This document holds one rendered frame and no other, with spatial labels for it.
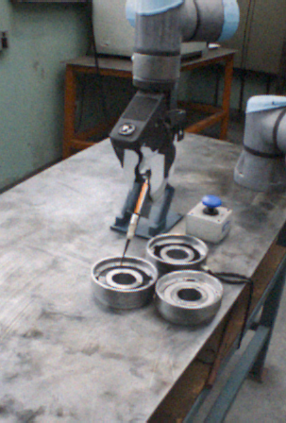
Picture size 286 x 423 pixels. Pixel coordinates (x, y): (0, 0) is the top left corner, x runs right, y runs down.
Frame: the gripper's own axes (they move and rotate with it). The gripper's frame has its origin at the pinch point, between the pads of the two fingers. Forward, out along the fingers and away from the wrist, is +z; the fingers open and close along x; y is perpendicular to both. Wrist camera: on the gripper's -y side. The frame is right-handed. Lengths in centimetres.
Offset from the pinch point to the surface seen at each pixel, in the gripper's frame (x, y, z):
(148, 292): -7.2, -10.9, 10.2
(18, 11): 153, 151, -13
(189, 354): -18.0, -18.7, 13.1
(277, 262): -15, 58, 38
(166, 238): -2.4, 5.4, 9.8
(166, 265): -6.4, -3.1, 9.8
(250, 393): -17, 61, 93
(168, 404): -11.6, -7.2, 38.2
